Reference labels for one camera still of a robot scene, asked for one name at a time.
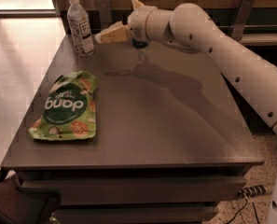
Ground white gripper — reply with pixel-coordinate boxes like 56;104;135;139
95;0;156;44

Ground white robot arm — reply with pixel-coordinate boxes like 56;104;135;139
95;0;277;134

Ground clear plastic water bottle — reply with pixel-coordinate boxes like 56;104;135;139
67;0;94;57

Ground blue soda can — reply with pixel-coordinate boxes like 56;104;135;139
132;38;147;49

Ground green dang snack bag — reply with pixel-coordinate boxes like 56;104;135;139
28;71;97;141

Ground grey side shelf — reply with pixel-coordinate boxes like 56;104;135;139
241;34;277;46

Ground upper drawer front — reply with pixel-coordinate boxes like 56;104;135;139
23;176;245;205

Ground drawer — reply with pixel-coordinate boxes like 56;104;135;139
23;176;245;205
55;206;218;224

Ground lower drawer front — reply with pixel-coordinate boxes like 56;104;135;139
55;206;218;224

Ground striped power strip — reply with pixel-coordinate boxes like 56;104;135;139
237;185;273;197

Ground dark bag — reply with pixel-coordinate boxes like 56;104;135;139
0;175;61;224

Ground left metal wall bracket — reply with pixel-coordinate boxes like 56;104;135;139
97;0;112;30

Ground metal wall bracket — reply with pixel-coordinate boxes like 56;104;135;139
97;0;112;30
229;0;256;42

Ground right metal wall bracket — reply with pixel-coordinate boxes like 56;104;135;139
229;0;256;42

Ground horizontal metal rail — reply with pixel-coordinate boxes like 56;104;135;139
219;24;277;30

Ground black cable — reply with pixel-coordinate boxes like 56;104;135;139
225;193;261;224

